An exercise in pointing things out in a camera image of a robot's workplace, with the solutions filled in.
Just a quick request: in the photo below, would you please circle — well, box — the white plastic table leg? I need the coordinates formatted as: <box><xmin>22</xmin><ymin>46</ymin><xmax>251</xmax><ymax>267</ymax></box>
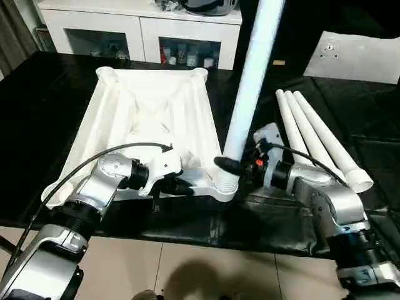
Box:
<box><xmin>293</xmin><ymin>91</ymin><xmax>375</xmax><ymax>194</ymax></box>
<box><xmin>284</xmin><ymin>90</ymin><xmax>346</xmax><ymax>179</ymax></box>
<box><xmin>275</xmin><ymin>89</ymin><xmax>314</xmax><ymax>168</ymax></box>
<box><xmin>212</xmin><ymin>0</ymin><xmax>287</xmax><ymax>203</ymax></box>

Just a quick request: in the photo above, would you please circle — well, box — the white plastic table top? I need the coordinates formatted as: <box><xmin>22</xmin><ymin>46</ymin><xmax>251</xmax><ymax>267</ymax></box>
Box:
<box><xmin>41</xmin><ymin>66</ymin><xmax>242</xmax><ymax>210</ymax></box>

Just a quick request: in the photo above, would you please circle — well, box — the black work mat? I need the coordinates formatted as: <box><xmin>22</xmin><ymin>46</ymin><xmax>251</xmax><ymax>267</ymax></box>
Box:
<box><xmin>0</xmin><ymin>51</ymin><xmax>400</xmax><ymax>261</ymax></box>

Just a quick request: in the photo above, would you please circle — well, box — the white flat panel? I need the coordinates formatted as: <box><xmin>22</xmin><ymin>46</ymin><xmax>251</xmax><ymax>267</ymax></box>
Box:
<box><xmin>304</xmin><ymin>31</ymin><xmax>400</xmax><ymax>86</ymax></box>

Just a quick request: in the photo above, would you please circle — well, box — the white cabinet with glass doors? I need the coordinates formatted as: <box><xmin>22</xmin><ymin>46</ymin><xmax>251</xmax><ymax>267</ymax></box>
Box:
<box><xmin>37</xmin><ymin>0</ymin><xmax>244</xmax><ymax>71</ymax></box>

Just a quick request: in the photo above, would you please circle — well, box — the grey curtain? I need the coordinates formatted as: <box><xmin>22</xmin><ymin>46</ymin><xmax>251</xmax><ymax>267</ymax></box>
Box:
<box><xmin>0</xmin><ymin>0</ymin><xmax>39</xmax><ymax>76</ymax></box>

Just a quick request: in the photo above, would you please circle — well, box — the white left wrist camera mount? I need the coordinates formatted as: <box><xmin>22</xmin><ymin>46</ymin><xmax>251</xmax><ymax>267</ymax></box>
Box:
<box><xmin>139</xmin><ymin>150</ymin><xmax>186</xmax><ymax>198</ymax></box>

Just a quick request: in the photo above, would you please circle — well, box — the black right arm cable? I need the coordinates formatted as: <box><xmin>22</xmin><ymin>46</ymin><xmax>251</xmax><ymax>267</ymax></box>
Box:
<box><xmin>259</xmin><ymin>142</ymin><xmax>348</xmax><ymax>186</ymax></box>

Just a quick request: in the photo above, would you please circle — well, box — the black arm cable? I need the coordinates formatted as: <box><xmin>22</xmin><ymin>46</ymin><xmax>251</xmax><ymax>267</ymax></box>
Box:
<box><xmin>0</xmin><ymin>142</ymin><xmax>174</xmax><ymax>283</ymax></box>
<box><xmin>259</xmin><ymin>142</ymin><xmax>348</xmax><ymax>186</ymax></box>

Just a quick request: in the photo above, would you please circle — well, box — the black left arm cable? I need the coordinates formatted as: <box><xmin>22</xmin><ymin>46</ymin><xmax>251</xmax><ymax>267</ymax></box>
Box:
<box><xmin>0</xmin><ymin>142</ymin><xmax>174</xmax><ymax>283</ymax></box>

